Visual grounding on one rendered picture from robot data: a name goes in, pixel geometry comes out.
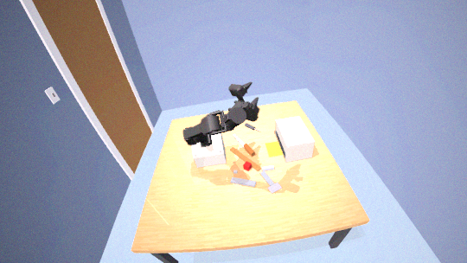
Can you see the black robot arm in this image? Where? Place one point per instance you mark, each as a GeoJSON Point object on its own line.
{"type": "Point", "coordinates": [211, 125]}

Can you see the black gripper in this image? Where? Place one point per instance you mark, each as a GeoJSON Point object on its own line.
{"type": "Point", "coordinates": [240, 91]}

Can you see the small red cube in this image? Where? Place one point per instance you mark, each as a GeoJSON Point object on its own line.
{"type": "Point", "coordinates": [247, 166]}

